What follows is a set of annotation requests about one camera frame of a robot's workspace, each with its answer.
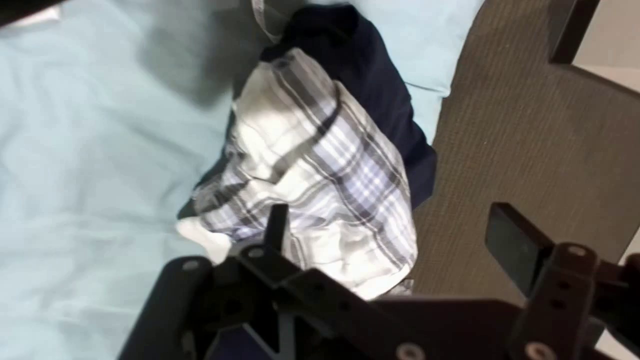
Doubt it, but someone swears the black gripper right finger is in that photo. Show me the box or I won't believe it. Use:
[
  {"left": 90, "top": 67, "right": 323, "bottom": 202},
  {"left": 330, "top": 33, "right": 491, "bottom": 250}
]
[{"left": 485, "top": 199, "right": 640, "bottom": 360}]

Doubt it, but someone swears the plaid white blue cloth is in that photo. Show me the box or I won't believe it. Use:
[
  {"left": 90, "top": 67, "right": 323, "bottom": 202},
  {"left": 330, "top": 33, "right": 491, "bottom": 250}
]
[{"left": 174, "top": 45, "right": 422, "bottom": 301}]

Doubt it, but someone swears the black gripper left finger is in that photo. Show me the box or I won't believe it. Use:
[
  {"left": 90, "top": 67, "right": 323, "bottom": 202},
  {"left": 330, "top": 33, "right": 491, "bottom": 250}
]
[{"left": 118, "top": 202, "right": 404, "bottom": 360}]

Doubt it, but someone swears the light blue bed blanket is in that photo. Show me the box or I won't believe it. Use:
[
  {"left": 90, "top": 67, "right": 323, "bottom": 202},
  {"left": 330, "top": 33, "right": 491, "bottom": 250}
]
[{"left": 0, "top": 0, "right": 487, "bottom": 360}]

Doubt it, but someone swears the navy blue cloth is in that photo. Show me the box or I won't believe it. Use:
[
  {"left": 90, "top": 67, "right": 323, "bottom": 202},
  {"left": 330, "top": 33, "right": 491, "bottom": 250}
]
[{"left": 174, "top": 4, "right": 440, "bottom": 221}]

